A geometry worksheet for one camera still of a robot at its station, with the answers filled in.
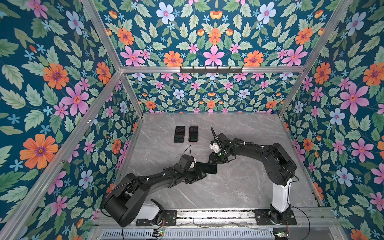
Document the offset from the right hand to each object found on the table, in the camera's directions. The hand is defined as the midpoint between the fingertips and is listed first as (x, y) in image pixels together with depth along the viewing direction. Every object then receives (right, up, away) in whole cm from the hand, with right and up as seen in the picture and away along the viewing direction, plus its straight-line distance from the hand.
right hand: (211, 161), depth 92 cm
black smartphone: (-2, -4, -1) cm, 4 cm away
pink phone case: (-9, +16, +14) cm, 23 cm away
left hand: (-3, -5, -9) cm, 11 cm away
